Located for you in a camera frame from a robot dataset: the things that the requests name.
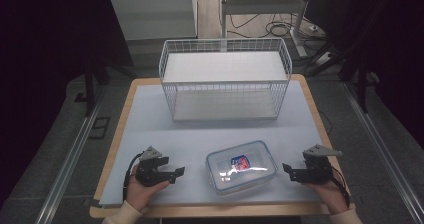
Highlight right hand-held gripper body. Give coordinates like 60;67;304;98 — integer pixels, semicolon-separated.
291;144;344;185

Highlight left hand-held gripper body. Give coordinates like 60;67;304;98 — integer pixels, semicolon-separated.
134;145;177;187

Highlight clear plastic box blue-rimmed lid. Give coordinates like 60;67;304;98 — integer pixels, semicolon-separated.
205;140;279;196

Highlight person's left hand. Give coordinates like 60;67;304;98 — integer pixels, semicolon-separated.
125;173;171;214

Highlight person's right hand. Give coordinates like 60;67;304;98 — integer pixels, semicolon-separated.
303;170;350;215

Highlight pale blue table mat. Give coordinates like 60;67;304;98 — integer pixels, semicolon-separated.
98;79;327;208

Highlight blue and red snack packet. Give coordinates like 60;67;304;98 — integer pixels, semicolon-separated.
229;154;251;171

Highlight black floor plate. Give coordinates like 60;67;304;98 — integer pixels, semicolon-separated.
88;116;111;140

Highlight black stand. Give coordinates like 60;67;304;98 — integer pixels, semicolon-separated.
304;40;381;115
73;55;138;118

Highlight white power strip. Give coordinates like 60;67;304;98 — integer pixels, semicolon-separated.
314;51;335;67

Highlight white metal stand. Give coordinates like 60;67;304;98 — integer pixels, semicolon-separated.
219;0;315;59

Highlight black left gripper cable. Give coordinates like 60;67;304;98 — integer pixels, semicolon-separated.
122;152;144;202

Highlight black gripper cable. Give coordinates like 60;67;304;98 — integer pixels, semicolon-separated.
122;152;144;202
329;166;352;209

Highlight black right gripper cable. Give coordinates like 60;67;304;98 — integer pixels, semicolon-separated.
329;166;352;209

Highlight aluminium floor rail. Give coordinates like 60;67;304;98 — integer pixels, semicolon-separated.
341;80;424;224
34;93;106;224

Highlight white wire basket shelf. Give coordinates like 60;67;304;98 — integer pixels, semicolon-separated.
158;37;294;123

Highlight black floor cables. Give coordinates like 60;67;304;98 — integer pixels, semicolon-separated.
226;0;329;52

